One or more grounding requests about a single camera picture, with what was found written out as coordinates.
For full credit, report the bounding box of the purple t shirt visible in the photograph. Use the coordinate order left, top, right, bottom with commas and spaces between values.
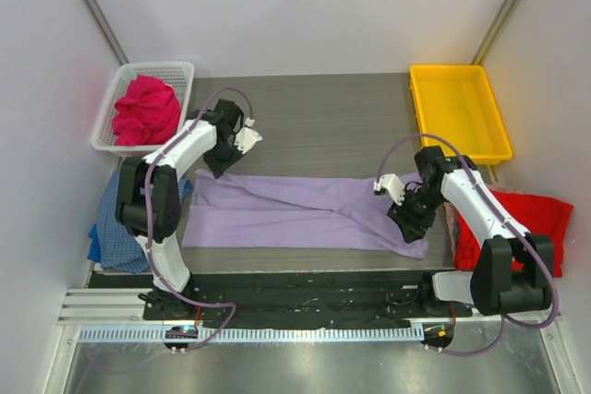
182, 170, 428, 259

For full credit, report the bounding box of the yellow plastic tray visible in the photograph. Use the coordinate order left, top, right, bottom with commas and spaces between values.
409, 65, 513, 165

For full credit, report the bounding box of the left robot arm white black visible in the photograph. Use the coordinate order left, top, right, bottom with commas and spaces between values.
115, 99, 246, 319

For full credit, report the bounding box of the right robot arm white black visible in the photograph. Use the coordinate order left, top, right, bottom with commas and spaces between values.
374, 147, 556, 316

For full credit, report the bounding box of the peach folded shirt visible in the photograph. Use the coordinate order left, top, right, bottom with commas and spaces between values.
443, 183, 515, 252

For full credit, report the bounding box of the pink crumpled shirt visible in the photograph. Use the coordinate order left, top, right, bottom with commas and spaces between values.
112, 75, 181, 147

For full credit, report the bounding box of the red folded shirt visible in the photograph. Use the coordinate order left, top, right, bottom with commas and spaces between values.
452, 191, 573, 278

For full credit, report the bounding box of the blue checkered shirt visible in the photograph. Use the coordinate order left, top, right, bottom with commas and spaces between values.
87, 167, 194, 275

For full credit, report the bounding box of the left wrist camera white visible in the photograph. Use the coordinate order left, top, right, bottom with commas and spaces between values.
234, 117, 262, 154

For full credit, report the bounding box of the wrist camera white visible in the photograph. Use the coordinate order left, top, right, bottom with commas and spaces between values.
373, 173, 405, 206
234, 117, 262, 154

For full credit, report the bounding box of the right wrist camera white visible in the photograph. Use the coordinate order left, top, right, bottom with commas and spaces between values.
373, 173, 405, 206

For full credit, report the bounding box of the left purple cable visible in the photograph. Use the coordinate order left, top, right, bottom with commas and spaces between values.
142, 87, 256, 352

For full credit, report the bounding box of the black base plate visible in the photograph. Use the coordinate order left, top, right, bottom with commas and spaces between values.
139, 270, 472, 329

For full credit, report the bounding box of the white slotted cable duct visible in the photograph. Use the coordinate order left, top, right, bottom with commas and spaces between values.
78, 324, 424, 344

